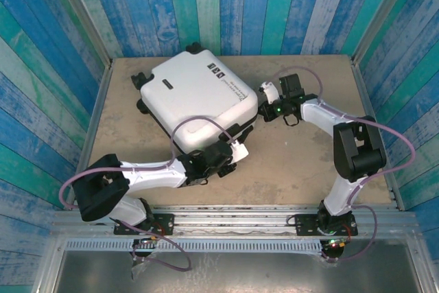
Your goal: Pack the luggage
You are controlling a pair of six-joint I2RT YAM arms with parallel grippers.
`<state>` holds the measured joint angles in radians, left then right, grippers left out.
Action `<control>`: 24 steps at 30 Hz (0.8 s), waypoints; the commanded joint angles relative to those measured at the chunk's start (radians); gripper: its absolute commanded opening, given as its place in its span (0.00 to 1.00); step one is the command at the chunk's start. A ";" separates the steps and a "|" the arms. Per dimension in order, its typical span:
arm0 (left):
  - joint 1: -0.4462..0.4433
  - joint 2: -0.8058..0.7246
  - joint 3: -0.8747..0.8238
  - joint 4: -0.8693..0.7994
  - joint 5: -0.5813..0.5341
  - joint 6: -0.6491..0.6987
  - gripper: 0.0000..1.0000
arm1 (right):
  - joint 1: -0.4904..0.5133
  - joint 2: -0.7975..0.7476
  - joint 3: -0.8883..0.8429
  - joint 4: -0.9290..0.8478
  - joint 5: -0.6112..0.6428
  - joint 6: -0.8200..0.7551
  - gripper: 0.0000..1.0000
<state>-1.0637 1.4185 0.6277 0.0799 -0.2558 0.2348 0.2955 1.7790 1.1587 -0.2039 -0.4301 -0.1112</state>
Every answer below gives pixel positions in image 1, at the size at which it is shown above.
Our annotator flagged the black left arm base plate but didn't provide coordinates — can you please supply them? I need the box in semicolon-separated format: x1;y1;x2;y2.
114;213;176;237

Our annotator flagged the white slotted cable duct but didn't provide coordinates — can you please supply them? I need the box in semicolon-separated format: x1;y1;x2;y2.
64;239;323;253

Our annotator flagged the aluminium corner post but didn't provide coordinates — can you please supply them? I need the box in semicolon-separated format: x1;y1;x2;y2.
47;0;114;67
351;0;421;64

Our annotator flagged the aluminium rail frame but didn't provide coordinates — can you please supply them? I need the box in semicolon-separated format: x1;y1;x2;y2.
51;205;421;239

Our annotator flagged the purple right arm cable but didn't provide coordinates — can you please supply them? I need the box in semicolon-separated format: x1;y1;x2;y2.
272;65;416;263

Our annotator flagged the steel sheet panel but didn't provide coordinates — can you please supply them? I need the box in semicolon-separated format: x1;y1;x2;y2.
51;250;423;293

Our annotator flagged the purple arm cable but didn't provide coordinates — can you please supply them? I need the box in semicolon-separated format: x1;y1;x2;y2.
58;116;237;272
272;65;416;263

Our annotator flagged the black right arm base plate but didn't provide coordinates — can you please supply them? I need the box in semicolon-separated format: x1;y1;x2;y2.
294;213;359;237

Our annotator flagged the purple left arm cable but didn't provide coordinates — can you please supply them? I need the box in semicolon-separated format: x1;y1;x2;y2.
58;116;237;272

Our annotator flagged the white hard-shell suitcase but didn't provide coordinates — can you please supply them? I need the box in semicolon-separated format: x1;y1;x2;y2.
131;42;260;156

